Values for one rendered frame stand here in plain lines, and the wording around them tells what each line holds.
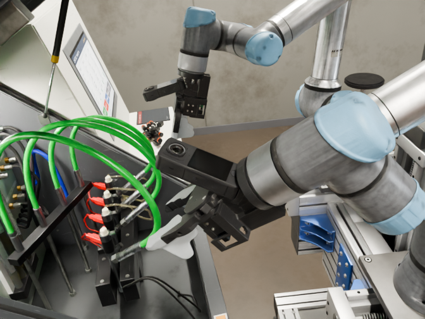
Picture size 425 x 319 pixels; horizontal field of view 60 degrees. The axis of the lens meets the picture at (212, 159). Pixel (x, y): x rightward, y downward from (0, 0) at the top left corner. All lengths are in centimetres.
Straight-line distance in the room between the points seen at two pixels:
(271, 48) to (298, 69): 280
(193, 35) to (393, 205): 64
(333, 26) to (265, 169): 81
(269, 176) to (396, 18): 352
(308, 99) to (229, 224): 80
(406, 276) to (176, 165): 56
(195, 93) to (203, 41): 14
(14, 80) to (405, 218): 102
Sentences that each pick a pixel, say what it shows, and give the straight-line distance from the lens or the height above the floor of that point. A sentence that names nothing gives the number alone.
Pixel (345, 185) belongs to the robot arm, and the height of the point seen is 146.
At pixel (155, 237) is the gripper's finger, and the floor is 135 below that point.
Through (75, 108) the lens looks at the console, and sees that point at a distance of 118.
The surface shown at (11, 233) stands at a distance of 99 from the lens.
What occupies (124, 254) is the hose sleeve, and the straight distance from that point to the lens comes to 85.
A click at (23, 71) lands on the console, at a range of 117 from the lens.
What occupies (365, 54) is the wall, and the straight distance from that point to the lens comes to 385.
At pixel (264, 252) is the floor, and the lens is 239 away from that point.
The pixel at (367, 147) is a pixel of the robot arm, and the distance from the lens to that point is 39.
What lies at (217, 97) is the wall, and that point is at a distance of 362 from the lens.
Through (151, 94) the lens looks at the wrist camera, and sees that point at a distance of 99.
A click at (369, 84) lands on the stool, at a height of 60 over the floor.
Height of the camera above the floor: 170
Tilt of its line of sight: 31 degrees down
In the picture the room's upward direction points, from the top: 6 degrees counter-clockwise
